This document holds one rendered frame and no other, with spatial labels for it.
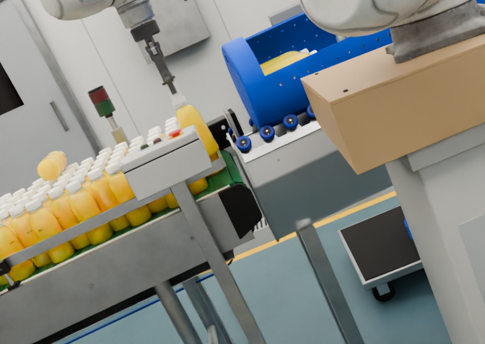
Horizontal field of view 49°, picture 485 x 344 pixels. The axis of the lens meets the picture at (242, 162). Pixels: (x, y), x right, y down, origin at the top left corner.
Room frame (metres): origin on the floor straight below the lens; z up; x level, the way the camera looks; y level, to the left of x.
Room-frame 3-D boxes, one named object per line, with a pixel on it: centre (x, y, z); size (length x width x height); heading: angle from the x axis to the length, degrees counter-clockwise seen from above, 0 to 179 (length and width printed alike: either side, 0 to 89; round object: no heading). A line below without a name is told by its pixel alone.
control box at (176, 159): (1.28, 0.17, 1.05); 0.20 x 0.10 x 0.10; 92
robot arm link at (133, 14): (1.47, 0.09, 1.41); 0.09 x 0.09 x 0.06
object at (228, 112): (1.58, -0.03, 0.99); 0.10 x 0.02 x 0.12; 2
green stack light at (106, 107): (1.93, 0.37, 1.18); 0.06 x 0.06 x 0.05
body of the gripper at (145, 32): (1.47, 0.09, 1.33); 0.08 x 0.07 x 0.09; 2
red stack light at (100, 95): (1.93, 0.37, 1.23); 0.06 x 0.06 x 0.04
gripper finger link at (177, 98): (1.45, 0.09, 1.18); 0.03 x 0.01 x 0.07; 92
